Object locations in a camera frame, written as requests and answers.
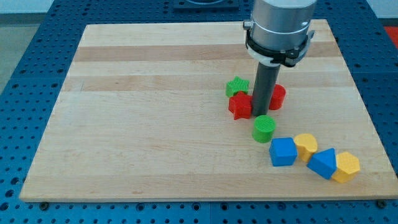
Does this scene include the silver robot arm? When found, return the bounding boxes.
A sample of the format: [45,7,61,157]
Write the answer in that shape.
[243,0,317,51]

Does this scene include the green star block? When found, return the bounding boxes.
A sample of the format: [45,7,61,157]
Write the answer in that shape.
[225,76,249,98]

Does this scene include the red star block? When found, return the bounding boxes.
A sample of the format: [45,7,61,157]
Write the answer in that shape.
[228,91,252,120]

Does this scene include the wooden board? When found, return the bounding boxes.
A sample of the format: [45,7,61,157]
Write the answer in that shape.
[20,19,397,202]

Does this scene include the green cylinder block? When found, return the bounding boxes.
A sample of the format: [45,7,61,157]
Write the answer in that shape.
[252,115,276,143]

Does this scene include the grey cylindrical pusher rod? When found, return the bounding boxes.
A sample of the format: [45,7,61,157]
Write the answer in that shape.
[252,63,280,116]

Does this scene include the red cylinder block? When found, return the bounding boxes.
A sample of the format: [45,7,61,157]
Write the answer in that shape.
[269,84,286,110]

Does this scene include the blue cube block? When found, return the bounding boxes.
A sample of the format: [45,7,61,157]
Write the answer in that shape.
[269,138,298,167]

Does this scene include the black white tool flange clamp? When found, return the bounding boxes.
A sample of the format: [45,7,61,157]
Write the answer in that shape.
[245,30,315,67]

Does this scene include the yellow heart block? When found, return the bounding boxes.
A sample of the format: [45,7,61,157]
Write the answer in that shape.
[294,133,318,162]

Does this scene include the blue triangle block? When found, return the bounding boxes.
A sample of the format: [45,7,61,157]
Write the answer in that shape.
[307,148,337,180]

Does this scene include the yellow hexagon block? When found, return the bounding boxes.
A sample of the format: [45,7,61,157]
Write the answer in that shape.
[331,152,361,184]

